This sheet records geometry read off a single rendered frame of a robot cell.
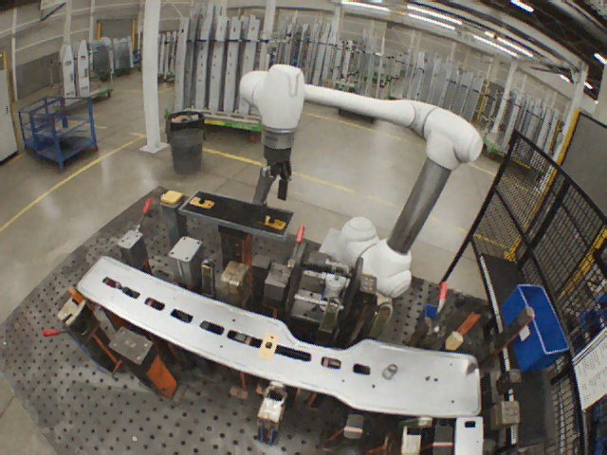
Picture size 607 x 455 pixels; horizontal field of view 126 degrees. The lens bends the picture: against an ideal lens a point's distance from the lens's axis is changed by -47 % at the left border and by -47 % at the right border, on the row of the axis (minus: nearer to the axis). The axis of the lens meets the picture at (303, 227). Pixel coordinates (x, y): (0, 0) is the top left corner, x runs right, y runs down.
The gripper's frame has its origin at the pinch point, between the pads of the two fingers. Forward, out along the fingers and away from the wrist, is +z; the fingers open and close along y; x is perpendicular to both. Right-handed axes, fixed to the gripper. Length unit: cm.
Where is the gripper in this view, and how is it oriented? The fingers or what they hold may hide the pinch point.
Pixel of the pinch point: (271, 206)
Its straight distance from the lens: 87.5
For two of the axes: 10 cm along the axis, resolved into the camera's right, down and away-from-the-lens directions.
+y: -3.8, 5.3, -7.5
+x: 9.1, 3.3, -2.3
